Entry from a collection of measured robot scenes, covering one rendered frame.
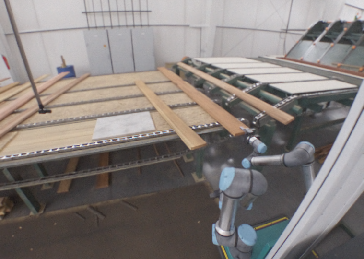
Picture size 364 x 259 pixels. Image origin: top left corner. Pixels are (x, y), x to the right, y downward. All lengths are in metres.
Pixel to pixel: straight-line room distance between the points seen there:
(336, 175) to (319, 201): 0.13
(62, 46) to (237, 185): 7.51
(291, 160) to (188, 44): 7.12
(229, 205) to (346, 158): 0.56
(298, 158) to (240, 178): 0.51
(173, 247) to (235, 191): 1.08
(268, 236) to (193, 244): 0.70
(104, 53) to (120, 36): 0.84
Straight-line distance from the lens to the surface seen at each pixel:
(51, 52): 7.91
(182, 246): 1.82
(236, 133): 1.61
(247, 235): 1.17
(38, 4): 8.01
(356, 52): 6.88
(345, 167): 0.71
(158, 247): 1.83
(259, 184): 0.89
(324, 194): 0.78
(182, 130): 1.57
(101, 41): 6.85
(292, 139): 3.15
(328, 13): 13.14
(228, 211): 1.00
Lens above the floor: 1.68
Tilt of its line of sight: 28 degrees down
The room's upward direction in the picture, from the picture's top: straight up
